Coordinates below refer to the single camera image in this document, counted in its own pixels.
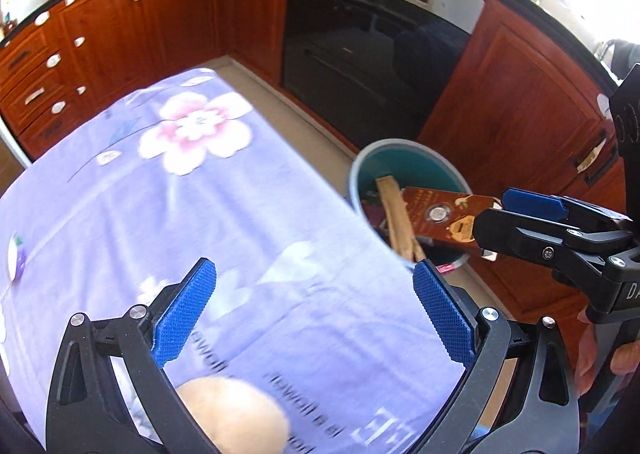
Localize small purple wrapper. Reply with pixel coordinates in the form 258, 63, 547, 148
9, 231, 29, 281

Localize built-in black oven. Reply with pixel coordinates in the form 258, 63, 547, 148
280, 0, 486, 150

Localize green waste bin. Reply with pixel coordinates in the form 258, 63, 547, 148
347, 138, 473, 275

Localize beige round object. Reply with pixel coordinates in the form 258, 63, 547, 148
175, 376, 291, 454

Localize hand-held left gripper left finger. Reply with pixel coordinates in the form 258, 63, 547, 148
46, 257, 218, 454

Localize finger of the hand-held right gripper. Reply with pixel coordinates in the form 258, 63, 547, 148
501, 188, 632, 233
472, 207, 632, 276

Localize brown cardboard packet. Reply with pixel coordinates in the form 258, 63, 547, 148
400, 187, 503, 257

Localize person's right hand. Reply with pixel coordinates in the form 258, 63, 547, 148
574, 309, 640, 397

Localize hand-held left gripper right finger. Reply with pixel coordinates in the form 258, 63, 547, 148
412, 259, 581, 454

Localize wooden stick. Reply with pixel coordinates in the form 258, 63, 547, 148
375, 175, 427, 263

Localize dark cloth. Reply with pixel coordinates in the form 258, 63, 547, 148
597, 39, 640, 81

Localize purple floral tablecloth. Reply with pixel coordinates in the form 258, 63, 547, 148
0, 67, 471, 454

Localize red wooden kitchen cabinets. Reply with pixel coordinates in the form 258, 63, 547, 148
0, 0, 640, 325

